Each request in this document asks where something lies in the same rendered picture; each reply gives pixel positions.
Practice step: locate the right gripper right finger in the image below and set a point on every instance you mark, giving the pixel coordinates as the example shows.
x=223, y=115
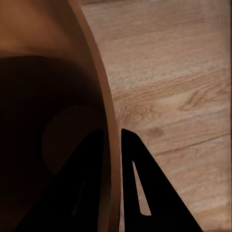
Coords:
x=169, y=213

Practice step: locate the trash can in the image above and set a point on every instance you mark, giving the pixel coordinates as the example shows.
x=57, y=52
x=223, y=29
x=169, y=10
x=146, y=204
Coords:
x=54, y=91

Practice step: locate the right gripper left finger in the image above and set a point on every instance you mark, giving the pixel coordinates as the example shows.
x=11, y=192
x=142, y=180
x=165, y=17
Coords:
x=52, y=210

